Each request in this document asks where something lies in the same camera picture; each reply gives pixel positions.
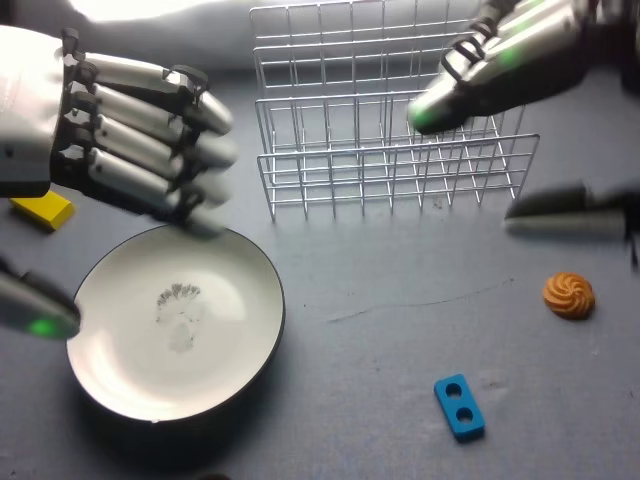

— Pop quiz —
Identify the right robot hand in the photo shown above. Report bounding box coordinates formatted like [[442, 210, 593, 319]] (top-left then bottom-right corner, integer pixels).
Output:
[[407, 0, 640, 271]]

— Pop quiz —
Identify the white cloth sheet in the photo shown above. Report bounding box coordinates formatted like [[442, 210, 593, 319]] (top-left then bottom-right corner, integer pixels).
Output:
[[0, 0, 506, 71]]

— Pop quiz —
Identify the blue block with two holes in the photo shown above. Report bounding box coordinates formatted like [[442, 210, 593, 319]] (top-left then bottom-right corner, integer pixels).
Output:
[[432, 373, 487, 444]]

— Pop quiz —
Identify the yellow wedge block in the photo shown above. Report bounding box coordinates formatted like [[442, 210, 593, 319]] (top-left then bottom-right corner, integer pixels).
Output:
[[9, 194, 76, 232]]

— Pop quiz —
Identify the orange swirl cookie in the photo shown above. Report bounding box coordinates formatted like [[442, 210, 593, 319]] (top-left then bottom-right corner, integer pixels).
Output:
[[542, 271, 596, 321]]

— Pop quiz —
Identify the silver wire dish rack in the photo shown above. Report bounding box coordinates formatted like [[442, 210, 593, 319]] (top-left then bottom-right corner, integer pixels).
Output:
[[248, 0, 541, 222]]

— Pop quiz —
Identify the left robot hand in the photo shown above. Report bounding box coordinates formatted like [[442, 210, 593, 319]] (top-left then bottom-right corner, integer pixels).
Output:
[[0, 24, 239, 342]]

